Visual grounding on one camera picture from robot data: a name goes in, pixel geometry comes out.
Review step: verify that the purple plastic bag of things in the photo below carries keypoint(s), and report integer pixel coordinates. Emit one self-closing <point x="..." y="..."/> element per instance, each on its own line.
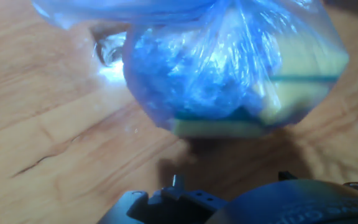
<point x="204" y="71"/>

